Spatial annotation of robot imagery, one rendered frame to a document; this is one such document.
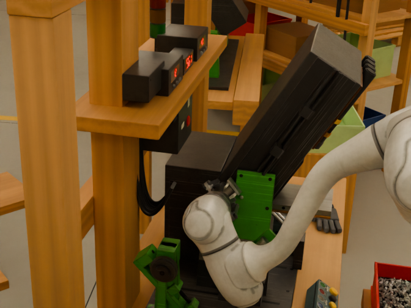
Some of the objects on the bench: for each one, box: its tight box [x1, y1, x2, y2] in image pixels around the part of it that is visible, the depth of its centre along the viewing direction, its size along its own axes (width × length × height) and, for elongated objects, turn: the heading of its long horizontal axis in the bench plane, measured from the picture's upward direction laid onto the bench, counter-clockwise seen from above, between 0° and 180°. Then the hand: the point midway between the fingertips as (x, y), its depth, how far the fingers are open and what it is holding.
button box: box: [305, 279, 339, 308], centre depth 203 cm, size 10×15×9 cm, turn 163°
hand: (227, 191), depth 200 cm, fingers closed on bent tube, 3 cm apart
